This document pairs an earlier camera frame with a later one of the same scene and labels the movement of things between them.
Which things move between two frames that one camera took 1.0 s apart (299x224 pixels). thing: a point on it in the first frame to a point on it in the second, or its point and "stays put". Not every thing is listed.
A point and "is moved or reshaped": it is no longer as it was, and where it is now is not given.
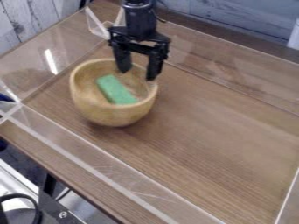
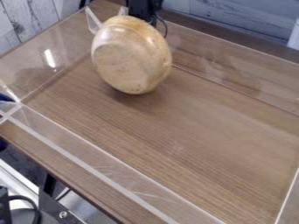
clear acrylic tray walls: [196, 147] stays put
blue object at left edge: [4, 97] stays put
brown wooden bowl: [90, 99] is moved or reshaped
